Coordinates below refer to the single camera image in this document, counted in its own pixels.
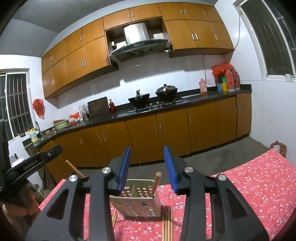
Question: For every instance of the large white-framed window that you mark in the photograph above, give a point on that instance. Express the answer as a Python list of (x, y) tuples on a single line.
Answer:
[(272, 39)]

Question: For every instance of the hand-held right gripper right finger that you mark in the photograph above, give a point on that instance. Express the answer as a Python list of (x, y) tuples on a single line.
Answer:
[(171, 171)]

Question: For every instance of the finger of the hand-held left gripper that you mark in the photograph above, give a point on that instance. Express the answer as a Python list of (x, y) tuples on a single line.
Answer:
[(49, 154)]

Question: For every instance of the red floral tablecloth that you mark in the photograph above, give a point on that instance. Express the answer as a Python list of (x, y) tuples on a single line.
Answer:
[(254, 185)]

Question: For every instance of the blue and yellow box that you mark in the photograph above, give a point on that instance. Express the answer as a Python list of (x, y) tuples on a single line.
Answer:
[(220, 87)]

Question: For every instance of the small red bottle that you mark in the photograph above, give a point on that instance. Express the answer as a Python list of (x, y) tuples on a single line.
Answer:
[(112, 106)]

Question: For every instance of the brown wooden chair back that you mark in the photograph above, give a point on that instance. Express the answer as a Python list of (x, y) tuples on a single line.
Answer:
[(281, 149)]

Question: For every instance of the green basin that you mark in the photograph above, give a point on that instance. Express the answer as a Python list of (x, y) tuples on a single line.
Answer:
[(61, 125)]

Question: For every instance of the black wok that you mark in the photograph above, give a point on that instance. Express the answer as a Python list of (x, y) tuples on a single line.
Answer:
[(138, 102)]

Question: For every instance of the orange base cabinet unit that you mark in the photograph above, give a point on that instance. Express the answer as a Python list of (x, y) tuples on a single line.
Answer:
[(143, 136)]

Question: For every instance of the person's left hand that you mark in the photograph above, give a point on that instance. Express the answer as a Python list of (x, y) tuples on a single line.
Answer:
[(20, 206)]

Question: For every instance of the yellow detergent bottle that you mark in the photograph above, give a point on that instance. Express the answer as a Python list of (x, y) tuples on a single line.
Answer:
[(33, 136)]

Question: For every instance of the red plastic bag on hook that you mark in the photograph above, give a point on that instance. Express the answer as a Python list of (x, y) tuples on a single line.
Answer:
[(38, 107)]

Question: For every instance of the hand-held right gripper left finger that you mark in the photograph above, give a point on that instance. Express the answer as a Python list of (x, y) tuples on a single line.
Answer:
[(123, 171)]

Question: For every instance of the dark green cylinder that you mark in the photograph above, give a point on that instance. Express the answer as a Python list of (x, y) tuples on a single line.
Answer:
[(38, 192)]

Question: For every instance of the small red plastic bag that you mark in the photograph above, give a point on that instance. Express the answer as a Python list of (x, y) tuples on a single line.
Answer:
[(74, 115)]

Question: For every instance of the perforated metal chopstick holder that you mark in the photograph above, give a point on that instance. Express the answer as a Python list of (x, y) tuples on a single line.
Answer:
[(138, 204)]

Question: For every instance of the steel range hood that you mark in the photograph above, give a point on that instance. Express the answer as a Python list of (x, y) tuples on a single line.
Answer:
[(136, 46)]

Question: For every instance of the clear plastic bag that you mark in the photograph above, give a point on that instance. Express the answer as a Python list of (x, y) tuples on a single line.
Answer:
[(83, 111)]

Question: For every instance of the black kitchen countertop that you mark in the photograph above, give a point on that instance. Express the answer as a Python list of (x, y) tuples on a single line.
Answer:
[(208, 96)]

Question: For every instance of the dark cutting board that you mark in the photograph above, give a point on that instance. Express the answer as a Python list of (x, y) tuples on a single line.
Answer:
[(98, 106)]

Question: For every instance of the wooden chopstick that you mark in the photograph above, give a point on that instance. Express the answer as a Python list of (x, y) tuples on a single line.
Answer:
[(113, 220), (163, 227), (74, 169), (157, 183), (171, 227), (115, 214), (166, 227)]

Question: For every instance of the gas stove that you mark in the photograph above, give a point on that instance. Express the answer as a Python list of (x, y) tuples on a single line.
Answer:
[(172, 102)]

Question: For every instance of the large red plastic bag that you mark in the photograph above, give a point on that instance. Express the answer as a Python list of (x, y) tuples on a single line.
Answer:
[(220, 68)]

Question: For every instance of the orange wall cabinet unit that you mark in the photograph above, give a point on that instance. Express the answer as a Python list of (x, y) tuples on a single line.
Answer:
[(76, 58)]

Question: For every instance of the barred window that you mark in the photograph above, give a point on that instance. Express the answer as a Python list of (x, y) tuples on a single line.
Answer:
[(16, 104)]

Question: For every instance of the black pot with lid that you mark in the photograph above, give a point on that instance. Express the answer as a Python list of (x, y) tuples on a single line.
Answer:
[(166, 91)]

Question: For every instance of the pink pouch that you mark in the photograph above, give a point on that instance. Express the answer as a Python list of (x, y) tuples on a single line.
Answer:
[(203, 87)]

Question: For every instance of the white box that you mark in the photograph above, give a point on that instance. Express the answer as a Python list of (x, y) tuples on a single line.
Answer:
[(160, 36)]

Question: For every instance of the metal faucet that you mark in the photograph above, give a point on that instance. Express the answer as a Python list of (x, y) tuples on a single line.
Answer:
[(38, 127)]

